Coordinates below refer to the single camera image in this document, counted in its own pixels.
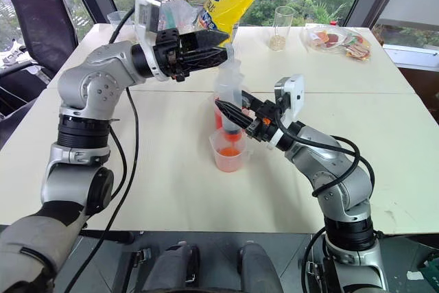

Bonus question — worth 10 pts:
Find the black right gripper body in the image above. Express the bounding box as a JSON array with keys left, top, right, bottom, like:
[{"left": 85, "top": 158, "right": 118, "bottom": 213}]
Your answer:
[{"left": 245, "top": 98, "right": 283, "bottom": 143}]

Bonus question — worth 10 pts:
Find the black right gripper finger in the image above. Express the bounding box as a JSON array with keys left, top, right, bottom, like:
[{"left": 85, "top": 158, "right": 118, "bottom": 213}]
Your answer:
[
  {"left": 240, "top": 90, "right": 266, "bottom": 111},
  {"left": 214, "top": 99, "right": 256, "bottom": 129}
]

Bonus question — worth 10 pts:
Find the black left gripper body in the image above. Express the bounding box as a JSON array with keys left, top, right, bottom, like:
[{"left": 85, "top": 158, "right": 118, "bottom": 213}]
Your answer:
[{"left": 153, "top": 28, "right": 192, "bottom": 83}]

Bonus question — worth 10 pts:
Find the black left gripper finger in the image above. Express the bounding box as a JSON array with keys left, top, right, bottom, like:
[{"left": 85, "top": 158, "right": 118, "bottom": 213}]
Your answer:
[
  {"left": 179, "top": 29, "right": 233, "bottom": 51},
  {"left": 179, "top": 47, "right": 229, "bottom": 75}
]

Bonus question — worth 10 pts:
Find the clear plastic syringe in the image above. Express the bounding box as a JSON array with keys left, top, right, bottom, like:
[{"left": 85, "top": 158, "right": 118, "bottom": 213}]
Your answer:
[{"left": 213, "top": 44, "right": 246, "bottom": 143}]

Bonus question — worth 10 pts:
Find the plastic cup with red liquid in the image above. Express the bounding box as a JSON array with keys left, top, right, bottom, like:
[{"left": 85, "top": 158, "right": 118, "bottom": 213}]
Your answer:
[{"left": 210, "top": 95, "right": 228, "bottom": 132}]

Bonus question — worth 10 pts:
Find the measuring cup with orange liquid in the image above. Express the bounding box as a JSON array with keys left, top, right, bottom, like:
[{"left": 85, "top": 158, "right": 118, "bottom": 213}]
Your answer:
[{"left": 209, "top": 128, "right": 255, "bottom": 174}]

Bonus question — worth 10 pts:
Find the small clear plastic cup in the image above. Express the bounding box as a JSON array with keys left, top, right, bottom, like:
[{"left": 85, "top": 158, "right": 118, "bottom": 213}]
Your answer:
[{"left": 107, "top": 10, "right": 135, "bottom": 28}]

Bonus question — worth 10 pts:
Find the crumpled clear plastic bag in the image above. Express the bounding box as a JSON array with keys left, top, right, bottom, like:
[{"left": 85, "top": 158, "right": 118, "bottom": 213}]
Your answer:
[{"left": 160, "top": 0, "right": 204, "bottom": 34}]

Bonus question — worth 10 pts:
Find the yellow snack bag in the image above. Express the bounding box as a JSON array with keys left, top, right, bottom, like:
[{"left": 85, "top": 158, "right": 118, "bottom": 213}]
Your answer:
[{"left": 201, "top": 0, "right": 265, "bottom": 47}]

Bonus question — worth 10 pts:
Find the tall clear glass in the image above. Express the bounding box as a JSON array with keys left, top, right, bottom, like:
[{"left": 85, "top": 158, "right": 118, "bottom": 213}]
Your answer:
[{"left": 268, "top": 5, "right": 296, "bottom": 52}]

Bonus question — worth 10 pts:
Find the clear bag of red snacks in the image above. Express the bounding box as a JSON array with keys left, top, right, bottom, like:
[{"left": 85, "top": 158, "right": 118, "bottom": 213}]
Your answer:
[{"left": 302, "top": 25, "right": 373, "bottom": 62}]

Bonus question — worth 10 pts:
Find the black office chair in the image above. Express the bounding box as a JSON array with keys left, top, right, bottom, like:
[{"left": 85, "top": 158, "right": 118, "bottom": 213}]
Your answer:
[{"left": 0, "top": 0, "right": 80, "bottom": 139}]

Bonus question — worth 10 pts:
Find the dark rounded grey leg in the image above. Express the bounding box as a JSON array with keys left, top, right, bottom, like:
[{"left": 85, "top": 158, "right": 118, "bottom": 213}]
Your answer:
[
  {"left": 237, "top": 241, "right": 283, "bottom": 293},
  {"left": 143, "top": 241, "right": 201, "bottom": 293}
]

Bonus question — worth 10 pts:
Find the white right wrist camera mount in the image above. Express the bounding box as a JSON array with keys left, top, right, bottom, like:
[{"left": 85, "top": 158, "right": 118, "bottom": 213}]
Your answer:
[{"left": 273, "top": 73, "right": 306, "bottom": 119}]

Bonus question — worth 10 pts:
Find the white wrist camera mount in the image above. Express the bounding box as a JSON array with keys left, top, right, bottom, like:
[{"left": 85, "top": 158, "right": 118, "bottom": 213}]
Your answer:
[
  {"left": 133, "top": 0, "right": 172, "bottom": 82},
  {"left": 273, "top": 73, "right": 306, "bottom": 119}
]

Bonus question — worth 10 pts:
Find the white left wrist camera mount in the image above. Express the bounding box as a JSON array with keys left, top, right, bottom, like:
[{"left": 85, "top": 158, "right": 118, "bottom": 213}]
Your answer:
[{"left": 133, "top": 0, "right": 172, "bottom": 82}]

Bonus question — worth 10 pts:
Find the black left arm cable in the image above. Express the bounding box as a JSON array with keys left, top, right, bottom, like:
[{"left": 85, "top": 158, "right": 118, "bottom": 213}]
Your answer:
[{"left": 63, "top": 6, "right": 141, "bottom": 293}]

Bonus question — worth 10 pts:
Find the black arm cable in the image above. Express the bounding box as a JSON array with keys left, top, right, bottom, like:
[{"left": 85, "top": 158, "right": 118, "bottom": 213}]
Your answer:
[
  {"left": 63, "top": 6, "right": 141, "bottom": 293},
  {"left": 276, "top": 110, "right": 377, "bottom": 198}
]

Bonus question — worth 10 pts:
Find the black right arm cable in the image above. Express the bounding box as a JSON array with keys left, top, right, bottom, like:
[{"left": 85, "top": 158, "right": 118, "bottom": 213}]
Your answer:
[{"left": 276, "top": 110, "right": 377, "bottom": 198}]

